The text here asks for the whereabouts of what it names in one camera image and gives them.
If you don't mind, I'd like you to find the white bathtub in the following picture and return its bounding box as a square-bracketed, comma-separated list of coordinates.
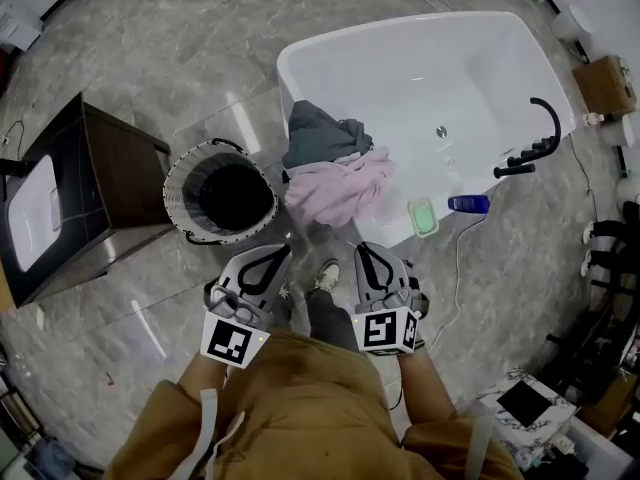
[276, 10, 577, 248]

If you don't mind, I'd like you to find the person's right forearm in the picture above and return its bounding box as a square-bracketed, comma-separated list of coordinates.
[397, 345, 459, 427]

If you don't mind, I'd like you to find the pink cloth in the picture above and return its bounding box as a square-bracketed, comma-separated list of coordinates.
[283, 146, 397, 229]

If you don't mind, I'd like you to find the person's dark trouser leg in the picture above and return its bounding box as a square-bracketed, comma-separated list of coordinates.
[303, 287, 362, 354]

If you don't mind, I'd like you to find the white round stool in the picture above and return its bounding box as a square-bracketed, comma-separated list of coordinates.
[551, 3, 597, 45]

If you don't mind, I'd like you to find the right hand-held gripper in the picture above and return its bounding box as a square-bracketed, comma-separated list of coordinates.
[351, 242, 430, 357]

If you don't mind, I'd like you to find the dark grey cloth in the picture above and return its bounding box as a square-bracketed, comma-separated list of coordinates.
[281, 99, 375, 184]

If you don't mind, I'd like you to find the green soap dish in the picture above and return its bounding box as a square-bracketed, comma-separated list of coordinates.
[406, 195, 441, 240]

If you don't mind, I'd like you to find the person's mustard hooded top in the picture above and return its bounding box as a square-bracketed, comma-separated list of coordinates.
[102, 330, 524, 480]

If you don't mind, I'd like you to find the black bathtub faucet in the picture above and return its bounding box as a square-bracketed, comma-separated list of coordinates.
[493, 96, 563, 180]

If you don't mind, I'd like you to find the round woven basket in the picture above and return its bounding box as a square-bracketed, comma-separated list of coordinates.
[162, 137, 280, 246]

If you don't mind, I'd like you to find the cardboard box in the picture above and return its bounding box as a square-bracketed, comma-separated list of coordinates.
[571, 54, 640, 117]

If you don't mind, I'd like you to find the dark wooden vanity cabinet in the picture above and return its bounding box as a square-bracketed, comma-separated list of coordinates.
[0, 92, 175, 310]

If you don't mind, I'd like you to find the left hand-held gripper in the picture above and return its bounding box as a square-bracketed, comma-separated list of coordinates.
[199, 243, 294, 371]

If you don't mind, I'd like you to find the black stand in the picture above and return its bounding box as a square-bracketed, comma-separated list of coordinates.
[546, 267, 640, 409]

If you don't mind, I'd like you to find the blue bottle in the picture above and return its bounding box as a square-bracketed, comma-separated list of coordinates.
[446, 193, 491, 215]

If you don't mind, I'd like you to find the person's white shoe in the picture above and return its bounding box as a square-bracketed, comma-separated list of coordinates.
[313, 259, 342, 293]

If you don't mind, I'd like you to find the person's left forearm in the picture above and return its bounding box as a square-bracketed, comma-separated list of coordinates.
[177, 351, 234, 404]

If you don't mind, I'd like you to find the marble patterned box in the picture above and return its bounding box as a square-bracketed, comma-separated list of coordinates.
[475, 366, 578, 472]

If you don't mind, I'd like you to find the white cable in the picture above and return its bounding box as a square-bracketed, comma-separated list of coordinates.
[428, 180, 507, 350]

